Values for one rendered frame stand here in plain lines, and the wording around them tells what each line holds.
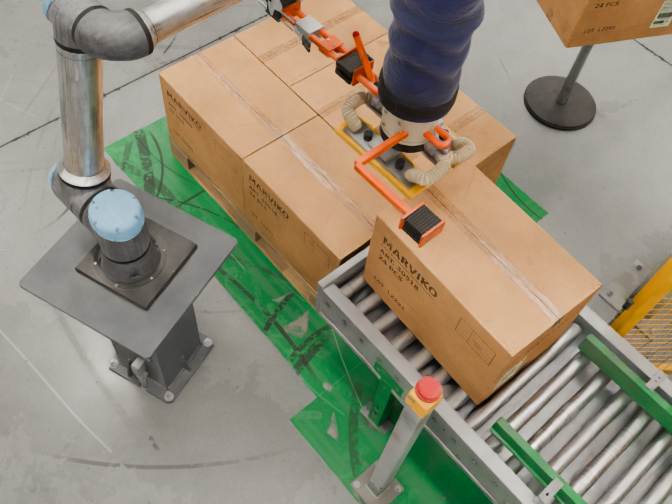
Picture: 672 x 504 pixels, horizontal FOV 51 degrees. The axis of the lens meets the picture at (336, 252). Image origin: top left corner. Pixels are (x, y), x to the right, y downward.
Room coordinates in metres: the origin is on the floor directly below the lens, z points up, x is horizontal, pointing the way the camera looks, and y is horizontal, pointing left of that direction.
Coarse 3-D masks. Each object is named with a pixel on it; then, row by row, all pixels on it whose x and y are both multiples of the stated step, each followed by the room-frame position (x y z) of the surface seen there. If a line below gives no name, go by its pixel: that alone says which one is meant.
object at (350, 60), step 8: (352, 48) 1.68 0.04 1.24; (344, 56) 1.65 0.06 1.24; (352, 56) 1.66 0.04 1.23; (368, 56) 1.66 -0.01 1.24; (336, 64) 1.62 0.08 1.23; (344, 64) 1.62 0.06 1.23; (352, 64) 1.62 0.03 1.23; (360, 64) 1.63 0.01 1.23; (336, 72) 1.61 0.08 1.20; (344, 72) 1.60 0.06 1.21; (352, 72) 1.58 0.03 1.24; (360, 72) 1.59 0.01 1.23; (344, 80) 1.59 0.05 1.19; (352, 80) 1.58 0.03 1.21
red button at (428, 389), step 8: (424, 376) 0.73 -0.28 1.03; (416, 384) 0.70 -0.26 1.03; (424, 384) 0.70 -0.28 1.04; (432, 384) 0.71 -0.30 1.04; (440, 384) 0.71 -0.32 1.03; (416, 392) 0.68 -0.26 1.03; (424, 392) 0.68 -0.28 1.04; (432, 392) 0.69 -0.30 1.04; (440, 392) 0.69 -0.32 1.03; (424, 400) 0.66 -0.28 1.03; (432, 400) 0.67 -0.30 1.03
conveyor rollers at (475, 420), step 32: (352, 288) 1.23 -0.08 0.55; (384, 320) 1.12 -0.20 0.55; (544, 352) 1.09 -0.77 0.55; (512, 384) 0.96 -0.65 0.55; (544, 384) 0.98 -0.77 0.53; (480, 416) 0.83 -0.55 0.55; (512, 416) 0.85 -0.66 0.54; (608, 416) 0.89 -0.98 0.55; (640, 416) 0.91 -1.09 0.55; (576, 448) 0.77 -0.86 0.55; (608, 448) 0.79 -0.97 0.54; (576, 480) 0.67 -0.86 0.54
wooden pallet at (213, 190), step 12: (180, 156) 2.09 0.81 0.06; (192, 168) 2.06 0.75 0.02; (204, 180) 2.00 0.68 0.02; (216, 192) 1.94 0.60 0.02; (228, 204) 1.88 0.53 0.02; (240, 216) 1.77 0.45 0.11; (240, 228) 1.77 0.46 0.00; (252, 228) 1.71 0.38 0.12; (252, 240) 1.71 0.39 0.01; (264, 240) 1.71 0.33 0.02; (264, 252) 1.65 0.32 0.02; (276, 252) 1.59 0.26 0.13; (276, 264) 1.60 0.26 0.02; (288, 264) 1.54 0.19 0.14; (288, 276) 1.54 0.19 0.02; (300, 276) 1.48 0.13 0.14; (300, 288) 1.49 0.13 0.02; (312, 300) 1.42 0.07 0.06
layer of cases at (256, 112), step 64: (320, 0) 2.77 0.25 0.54; (192, 64) 2.22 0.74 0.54; (256, 64) 2.28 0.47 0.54; (320, 64) 2.34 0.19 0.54; (192, 128) 1.99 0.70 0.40; (256, 128) 1.91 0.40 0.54; (320, 128) 1.97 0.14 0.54; (256, 192) 1.68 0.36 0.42; (320, 192) 1.64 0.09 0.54; (320, 256) 1.41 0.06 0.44
